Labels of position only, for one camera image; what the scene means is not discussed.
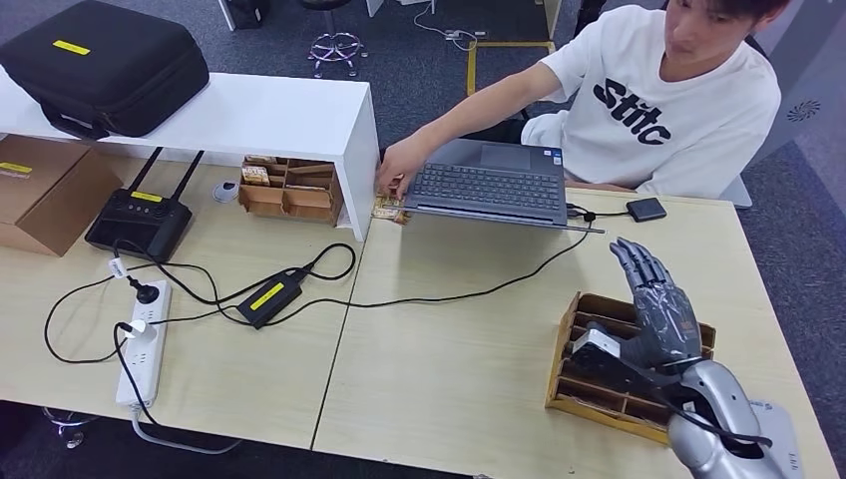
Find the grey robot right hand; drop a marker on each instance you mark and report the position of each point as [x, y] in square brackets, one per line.
[664, 317]

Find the person's right hand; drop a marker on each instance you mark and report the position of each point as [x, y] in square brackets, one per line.
[403, 162]

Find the gold key card pile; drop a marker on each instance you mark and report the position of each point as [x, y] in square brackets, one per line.
[386, 210]

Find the person's right forearm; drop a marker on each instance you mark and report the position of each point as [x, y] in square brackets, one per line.
[489, 106]

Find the small cardboard card organizer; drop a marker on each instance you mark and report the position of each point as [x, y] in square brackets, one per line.
[291, 198]

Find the hotel room key card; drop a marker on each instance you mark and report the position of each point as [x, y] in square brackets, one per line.
[255, 176]
[259, 160]

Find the grey card reader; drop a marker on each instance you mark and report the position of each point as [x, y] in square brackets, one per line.
[783, 436]

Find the person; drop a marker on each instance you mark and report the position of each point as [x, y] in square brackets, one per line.
[661, 119]

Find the large cardboard slotted organizer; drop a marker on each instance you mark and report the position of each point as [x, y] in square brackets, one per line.
[598, 307]

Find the grey laptop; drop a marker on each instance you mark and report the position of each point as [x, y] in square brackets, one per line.
[489, 188]

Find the small black box device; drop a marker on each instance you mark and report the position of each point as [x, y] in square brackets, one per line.
[646, 209]

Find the yellow floor tape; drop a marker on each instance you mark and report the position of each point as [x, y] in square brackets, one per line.
[470, 66]

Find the chrome base stool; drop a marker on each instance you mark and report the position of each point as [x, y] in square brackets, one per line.
[337, 49]

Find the grey floor power strip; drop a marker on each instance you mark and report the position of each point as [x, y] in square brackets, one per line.
[465, 34]

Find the white desk shelf riser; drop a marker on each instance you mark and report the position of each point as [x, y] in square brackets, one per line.
[251, 112]

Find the black power adapter yellow label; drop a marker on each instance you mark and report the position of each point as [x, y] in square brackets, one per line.
[269, 297]

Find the black floor box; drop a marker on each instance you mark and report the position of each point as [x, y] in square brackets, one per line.
[248, 13]

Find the black upright stand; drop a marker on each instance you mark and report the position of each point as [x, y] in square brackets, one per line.
[588, 13]

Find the black router with antennas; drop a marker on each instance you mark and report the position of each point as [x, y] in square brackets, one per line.
[139, 225]

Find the grey partition screen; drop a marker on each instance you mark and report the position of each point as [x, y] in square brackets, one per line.
[819, 40]

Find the black carrying case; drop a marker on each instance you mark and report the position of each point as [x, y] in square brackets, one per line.
[99, 66]

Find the white power strip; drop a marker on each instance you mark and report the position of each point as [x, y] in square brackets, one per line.
[145, 363]

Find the brown cardboard box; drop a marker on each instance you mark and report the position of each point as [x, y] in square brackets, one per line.
[46, 192]

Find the chrome chair base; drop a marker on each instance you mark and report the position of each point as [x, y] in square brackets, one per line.
[69, 423]

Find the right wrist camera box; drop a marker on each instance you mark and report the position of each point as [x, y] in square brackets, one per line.
[595, 345]

